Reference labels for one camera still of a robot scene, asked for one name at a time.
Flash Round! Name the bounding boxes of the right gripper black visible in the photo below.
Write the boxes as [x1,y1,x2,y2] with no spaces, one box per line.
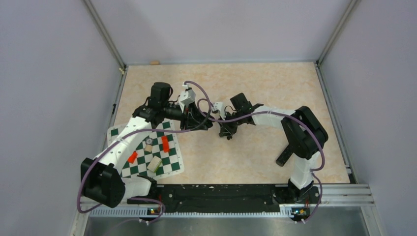
[218,111,244,137]

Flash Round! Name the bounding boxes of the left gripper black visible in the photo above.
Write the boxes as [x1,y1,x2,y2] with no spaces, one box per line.
[162,101,209,131]

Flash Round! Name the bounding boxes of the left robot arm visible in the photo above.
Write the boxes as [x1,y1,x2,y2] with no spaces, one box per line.
[76,81,212,213]

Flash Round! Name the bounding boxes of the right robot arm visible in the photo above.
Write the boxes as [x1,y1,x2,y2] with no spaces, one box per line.
[212,93,328,203]

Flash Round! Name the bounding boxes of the orange rectangular block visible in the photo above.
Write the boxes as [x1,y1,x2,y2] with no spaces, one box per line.
[161,136,170,153]

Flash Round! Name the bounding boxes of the green white chess mat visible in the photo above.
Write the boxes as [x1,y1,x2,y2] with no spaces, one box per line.
[120,132,185,180]

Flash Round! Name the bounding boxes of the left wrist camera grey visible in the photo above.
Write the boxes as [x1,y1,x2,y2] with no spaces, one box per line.
[178,88,196,112]

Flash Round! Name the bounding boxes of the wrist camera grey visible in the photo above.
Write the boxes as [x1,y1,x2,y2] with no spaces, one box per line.
[211,102,226,120]
[178,88,196,112]

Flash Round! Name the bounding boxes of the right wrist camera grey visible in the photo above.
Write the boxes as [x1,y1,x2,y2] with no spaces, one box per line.
[211,102,226,120]

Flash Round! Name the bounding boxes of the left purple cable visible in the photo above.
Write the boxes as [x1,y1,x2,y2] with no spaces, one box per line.
[76,81,214,225]

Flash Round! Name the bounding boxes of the wooden cork at wall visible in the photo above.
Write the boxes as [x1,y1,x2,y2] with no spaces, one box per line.
[149,60,160,65]

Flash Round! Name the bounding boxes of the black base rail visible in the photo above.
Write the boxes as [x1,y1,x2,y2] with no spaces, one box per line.
[127,184,322,214]

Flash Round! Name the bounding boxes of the aluminium frame post left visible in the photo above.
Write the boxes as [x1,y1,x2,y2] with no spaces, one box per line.
[81,0,126,71]

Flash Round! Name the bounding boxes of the aluminium frame post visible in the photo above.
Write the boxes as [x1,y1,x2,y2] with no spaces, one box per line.
[81,0,126,71]
[316,0,361,67]

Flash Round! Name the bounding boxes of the aluminium frame post right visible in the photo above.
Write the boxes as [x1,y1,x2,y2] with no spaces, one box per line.
[316,0,361,67]

